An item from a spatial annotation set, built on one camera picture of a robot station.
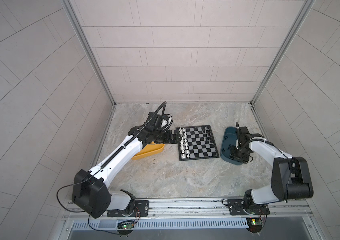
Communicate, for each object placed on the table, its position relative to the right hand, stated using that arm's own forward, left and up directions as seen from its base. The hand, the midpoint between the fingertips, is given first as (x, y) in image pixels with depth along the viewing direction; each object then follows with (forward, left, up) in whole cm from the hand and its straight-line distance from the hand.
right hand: (231, 157), depth 88 cm
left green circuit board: (-30, +56, +4) cm, 64 cm away
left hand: (+4, +31, +19) cm, 36 cm away
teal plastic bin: (+13, -2, 0) cm, 13 cm away
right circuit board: (-32, -2, -2) cm, 32 cm away
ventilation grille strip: (-30, +17, -1) cm, 35 cm away
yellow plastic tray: (+6, +48, +4) cm, 49 cm away
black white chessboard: (+11, +19, +1) cm, 22 cm away
